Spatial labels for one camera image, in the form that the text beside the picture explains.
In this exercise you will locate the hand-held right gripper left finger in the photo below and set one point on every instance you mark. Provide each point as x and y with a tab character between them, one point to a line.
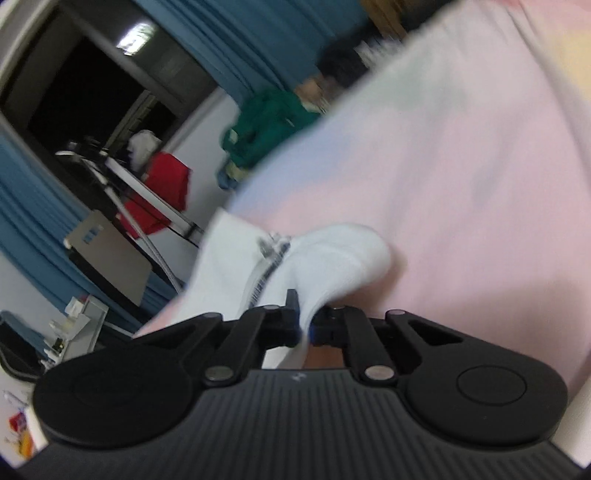
286	323

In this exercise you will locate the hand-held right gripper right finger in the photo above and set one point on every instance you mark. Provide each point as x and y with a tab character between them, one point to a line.
323	330

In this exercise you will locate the white pants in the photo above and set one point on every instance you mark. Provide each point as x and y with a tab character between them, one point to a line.
323	258

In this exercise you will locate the silver garment steamer stand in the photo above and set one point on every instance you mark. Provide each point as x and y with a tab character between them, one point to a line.
182	219

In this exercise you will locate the blue cloth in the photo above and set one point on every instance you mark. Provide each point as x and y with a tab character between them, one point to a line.
228	180

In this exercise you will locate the red cloth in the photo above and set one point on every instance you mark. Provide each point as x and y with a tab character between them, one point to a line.
166	184

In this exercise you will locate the white dressing table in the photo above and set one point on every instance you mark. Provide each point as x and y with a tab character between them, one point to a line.
87	318

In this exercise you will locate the green clothing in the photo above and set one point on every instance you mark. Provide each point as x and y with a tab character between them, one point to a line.
263	124

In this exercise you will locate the pastel tie-dye blanket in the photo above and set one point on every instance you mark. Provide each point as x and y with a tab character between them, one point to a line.
461	161

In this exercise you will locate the black garment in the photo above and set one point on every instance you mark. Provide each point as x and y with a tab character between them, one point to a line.
341	67

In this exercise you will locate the blue curtain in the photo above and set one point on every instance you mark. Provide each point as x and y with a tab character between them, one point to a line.
240	41
27	207

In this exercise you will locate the dark framed window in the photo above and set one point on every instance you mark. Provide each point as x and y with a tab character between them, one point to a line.
78	92

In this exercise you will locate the brown paper bag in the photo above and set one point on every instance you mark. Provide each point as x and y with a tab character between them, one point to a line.
383	16

